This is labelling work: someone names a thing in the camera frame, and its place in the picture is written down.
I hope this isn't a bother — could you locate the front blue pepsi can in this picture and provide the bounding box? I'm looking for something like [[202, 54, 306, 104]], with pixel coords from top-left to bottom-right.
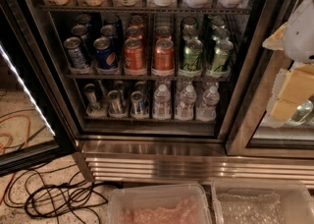
[[93, 37, 118, 71]]

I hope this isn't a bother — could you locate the middle water bottle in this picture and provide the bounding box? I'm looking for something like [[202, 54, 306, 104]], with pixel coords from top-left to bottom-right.
[[176, 84, 197, 121]]

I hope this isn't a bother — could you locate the clear bin pink wrap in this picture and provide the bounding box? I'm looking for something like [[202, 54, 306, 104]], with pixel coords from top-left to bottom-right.
[[108, 184, 212, 224]]

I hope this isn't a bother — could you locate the black floor cable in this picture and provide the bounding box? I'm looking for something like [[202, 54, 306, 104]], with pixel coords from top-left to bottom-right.
[[3, 158, 119, 224]]

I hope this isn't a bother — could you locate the middle orange can right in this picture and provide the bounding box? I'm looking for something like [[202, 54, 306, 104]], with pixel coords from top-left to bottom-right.
[[155, 27, 173, 40]]

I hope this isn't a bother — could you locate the front right green can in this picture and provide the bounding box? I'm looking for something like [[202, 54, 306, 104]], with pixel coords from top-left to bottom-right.
[[208, 40, 234, 78]]

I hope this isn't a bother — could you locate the left water bottle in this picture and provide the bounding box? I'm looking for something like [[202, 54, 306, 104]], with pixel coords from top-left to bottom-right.
[[153, 84, 171, 120]]

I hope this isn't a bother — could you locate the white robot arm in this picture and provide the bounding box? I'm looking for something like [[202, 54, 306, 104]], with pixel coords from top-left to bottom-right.
[[262, 0, 314, 124]]

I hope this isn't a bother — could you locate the orange floor cable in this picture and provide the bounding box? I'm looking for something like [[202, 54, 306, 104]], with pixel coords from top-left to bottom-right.
[[0, 113, 31, 202]]

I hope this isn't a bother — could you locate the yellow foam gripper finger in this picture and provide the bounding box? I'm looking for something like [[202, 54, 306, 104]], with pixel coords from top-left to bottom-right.
[[262, 24, 287, 51], [270, 64, 314, 122]]

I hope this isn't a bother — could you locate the front left green can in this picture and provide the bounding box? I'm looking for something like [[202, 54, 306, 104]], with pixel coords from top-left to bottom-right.
[[179, 39, 203, 78]]

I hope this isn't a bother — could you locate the clear bin bubble wrap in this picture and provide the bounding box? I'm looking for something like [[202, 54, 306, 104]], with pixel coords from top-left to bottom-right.
[[211, 179, 314, 224]]

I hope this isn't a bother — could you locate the green can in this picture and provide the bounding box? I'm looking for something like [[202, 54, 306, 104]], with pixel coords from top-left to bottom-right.
[[179, 39, 203, 78], [208, 40, 234, 78]]

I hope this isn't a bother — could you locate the stainless steel fridge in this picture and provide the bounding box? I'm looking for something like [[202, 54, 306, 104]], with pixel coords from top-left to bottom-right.
[[16, 0, 314, 186]]

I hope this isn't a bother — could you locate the front right orange can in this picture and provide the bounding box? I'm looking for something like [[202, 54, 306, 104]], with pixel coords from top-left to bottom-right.
[[153, 38, 175, 72]]

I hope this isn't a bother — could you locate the water bottle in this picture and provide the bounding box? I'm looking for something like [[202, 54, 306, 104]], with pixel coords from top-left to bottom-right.
[[176, 84, 197, 121], [153, 84, 171, 120], [196, 85, 220, 122]]

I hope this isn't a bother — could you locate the front left orange can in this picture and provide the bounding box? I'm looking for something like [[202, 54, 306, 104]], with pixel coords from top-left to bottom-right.
[[124, 38, 147, 76]]

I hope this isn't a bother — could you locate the bottom left silver can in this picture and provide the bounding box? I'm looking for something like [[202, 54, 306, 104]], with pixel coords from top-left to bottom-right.
[[83, 84, 106, 118]]

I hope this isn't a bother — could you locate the bottom middle silver can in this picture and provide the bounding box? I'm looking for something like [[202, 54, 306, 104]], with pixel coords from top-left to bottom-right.
[[108, 90, 127, 118]]

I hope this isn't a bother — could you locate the right water bottle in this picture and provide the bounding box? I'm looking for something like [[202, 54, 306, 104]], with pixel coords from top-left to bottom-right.
[[196, 85, 220, 122]]

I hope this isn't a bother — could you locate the middle blue can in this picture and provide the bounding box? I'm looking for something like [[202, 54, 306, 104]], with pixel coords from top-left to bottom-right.
[[100, 25, 118, 39]]

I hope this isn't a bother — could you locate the open glass fridge door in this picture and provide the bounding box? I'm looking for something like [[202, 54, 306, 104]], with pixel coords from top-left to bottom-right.
[[0, 0, 75, 176]]

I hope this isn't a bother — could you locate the middle orange can left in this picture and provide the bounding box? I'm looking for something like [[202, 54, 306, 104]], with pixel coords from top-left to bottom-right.
[[126, 26, 144, 39]]

